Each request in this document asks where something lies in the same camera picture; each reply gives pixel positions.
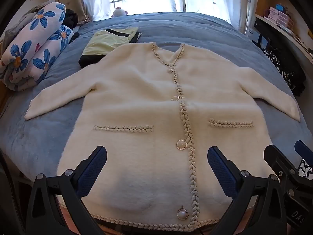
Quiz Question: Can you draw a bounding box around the person's black white patterned clothing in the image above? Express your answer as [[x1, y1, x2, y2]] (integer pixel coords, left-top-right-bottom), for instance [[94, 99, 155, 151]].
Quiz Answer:
[[298, 159, 313, 178]]

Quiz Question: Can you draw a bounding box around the black bag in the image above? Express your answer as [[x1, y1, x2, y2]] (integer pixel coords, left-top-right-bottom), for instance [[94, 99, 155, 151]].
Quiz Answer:
[[254, 21, 307, 97]]

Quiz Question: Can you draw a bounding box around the black white patterned garment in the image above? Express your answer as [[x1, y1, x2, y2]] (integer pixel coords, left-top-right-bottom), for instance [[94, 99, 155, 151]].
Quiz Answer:
[[264, 49, 297, 91]]

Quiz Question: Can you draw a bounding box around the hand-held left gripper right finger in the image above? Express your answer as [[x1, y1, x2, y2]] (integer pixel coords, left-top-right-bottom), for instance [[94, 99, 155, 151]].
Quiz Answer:
[[207, 146, 288, 235]]

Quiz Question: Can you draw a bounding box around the cream fluffy cardigan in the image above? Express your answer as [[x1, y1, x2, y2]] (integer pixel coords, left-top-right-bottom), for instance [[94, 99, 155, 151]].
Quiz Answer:
[[24, 42, 301, 227]]

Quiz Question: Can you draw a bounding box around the curved white desk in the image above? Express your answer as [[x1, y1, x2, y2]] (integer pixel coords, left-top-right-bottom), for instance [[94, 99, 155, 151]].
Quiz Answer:
[[255, 13, 313, 61]]

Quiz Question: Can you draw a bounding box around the blue bed blanket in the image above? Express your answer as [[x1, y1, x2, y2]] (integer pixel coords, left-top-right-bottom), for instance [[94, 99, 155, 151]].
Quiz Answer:
[[0, 12, 313, 184]]

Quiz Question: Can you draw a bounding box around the blue floral rolled blanket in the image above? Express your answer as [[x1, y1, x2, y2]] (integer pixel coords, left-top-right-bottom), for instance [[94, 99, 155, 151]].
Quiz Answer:
[[0, 2, 74, 92]]

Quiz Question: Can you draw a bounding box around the white blue printed box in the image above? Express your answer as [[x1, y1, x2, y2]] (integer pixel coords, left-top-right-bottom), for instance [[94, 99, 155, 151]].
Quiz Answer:
[[245, 26, 261, 43]]

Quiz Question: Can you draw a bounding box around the yellow-green and black garment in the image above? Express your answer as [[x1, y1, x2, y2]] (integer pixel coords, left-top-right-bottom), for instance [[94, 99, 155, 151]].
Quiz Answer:
[[78, 27, 142, 68]]

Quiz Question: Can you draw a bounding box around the pink white plush toy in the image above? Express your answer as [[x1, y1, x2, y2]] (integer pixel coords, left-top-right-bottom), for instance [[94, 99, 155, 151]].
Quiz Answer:
[[111, 6, 129, 18]]

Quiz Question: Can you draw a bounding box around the black clothing pile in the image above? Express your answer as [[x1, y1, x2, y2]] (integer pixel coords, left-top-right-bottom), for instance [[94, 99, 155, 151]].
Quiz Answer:
[[62, 8, 80, 40]]

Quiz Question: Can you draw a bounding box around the stack of pink boxes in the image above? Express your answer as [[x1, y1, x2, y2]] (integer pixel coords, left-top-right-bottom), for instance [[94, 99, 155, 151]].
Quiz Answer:
[[268, 6, 294, 28]]

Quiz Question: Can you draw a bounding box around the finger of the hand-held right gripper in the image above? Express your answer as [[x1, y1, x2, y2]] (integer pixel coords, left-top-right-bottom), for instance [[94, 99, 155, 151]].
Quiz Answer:
[[295, 140, 313, 163], [263, 144, 297, 177]]

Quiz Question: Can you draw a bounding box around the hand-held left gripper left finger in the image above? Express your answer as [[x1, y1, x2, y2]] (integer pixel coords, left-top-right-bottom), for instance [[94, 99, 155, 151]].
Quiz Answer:
[[26, 146, 108, 235]]

